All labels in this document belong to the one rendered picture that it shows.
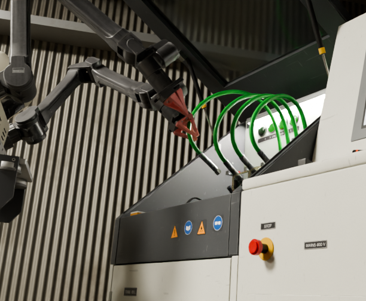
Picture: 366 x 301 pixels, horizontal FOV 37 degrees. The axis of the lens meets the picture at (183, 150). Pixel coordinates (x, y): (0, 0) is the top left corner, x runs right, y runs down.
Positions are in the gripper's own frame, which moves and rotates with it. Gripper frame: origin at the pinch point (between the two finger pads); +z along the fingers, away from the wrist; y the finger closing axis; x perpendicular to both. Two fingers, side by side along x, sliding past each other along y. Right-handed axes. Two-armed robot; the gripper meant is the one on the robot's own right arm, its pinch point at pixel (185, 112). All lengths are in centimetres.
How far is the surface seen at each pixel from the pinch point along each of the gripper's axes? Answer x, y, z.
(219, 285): -15, -31, 40
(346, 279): -53, -23, 46
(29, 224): 209, -28, -15
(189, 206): 0.5, -17.7, 21.6
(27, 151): 210, 1, -53
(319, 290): -47, -26, 46
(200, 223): -5.5, -20.4, 26.3
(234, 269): -21, -27, 38
